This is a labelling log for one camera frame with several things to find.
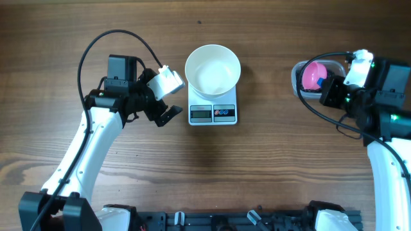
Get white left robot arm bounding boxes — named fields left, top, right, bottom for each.
left=19, top=55, right=185, bottom=230

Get clear plastic food container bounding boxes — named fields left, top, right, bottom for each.
left=291, top=60, right=346, bottom=99

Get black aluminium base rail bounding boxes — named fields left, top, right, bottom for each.
left=134, top=209, right=363, bottom=231

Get pink scoop with blue handle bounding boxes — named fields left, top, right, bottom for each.
left=302, top=62, right=328, bottom=87

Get cream white bowl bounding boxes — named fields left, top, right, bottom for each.
left=185, top=44, right=241, bottom=98

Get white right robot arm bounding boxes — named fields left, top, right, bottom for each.
left=319, top=57, right=410, bottom=230

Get black beans in container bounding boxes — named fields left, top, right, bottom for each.
left=300, top=78, right=322, bottom=93

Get white digital kitchen scale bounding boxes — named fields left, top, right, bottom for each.
left=188, top=85, right=238, bottom=126

